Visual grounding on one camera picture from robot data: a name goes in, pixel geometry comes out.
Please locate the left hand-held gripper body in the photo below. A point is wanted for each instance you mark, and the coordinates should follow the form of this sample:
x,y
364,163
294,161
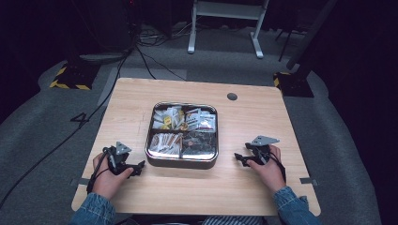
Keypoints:
x,y
120,149

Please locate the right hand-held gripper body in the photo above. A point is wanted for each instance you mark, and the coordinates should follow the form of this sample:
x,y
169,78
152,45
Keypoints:
x,y
262,140

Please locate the square metal divided tray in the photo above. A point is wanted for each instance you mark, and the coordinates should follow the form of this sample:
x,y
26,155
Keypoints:
x,y
181,162

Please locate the pile of white red-print packets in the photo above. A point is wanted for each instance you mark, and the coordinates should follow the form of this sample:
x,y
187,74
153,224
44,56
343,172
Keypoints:
x,y
200,120

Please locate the person's right hand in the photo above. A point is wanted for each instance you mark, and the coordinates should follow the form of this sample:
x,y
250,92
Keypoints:
x,y
272,175

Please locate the person's left hand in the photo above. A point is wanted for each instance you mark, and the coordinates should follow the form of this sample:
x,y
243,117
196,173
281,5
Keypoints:
x,y
104,182

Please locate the pile of brown white sticks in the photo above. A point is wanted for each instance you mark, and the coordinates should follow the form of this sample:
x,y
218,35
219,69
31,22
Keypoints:
x,y
165,143

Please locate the pile of dark packets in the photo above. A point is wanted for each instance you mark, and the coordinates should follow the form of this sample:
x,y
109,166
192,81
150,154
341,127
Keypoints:
x,y
200,143

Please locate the grey tape strip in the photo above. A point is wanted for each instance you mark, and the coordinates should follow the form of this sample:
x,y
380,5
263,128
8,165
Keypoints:
x,y
82,181
308,181

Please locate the round grey table grommet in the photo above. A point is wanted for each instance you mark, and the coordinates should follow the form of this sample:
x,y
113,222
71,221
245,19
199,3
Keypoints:
x,y
232,96

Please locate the black yellow striped base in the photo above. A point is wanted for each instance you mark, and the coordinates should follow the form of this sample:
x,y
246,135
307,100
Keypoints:
x,y
294,86
72,78

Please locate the flat grey stand foot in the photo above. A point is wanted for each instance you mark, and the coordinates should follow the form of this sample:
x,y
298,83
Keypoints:
x,y
101,57

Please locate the dark slanted pole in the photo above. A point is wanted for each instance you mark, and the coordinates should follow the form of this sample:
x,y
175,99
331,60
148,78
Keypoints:
x,y
308,37

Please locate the dark cabinet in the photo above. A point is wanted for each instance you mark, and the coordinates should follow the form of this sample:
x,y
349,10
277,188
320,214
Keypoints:
x,y
112,25

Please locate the white metal stand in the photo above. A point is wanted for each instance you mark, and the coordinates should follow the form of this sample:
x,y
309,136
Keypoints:
x,y
226,11

